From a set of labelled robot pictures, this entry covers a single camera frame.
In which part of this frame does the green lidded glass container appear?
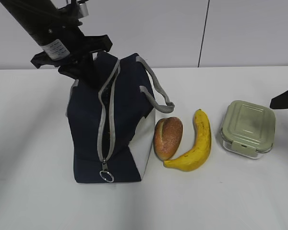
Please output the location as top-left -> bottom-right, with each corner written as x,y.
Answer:
219,100 -> 276,159

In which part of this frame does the navy blue lunch bag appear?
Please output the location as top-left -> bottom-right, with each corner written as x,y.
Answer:
66,52 -> 175,184

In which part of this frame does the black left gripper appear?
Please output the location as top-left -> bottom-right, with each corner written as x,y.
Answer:
30,21 -> 112,89

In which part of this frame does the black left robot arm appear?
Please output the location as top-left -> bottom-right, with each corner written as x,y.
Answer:
1,0 -> 112,89

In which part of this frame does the brown bread roll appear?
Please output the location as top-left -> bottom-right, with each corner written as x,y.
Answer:
153,117 -> 183,161

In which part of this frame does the yellow banana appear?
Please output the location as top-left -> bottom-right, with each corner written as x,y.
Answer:
163,109 -> 212,172

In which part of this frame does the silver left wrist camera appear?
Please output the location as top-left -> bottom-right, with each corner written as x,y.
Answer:
66,0 -> 89,19

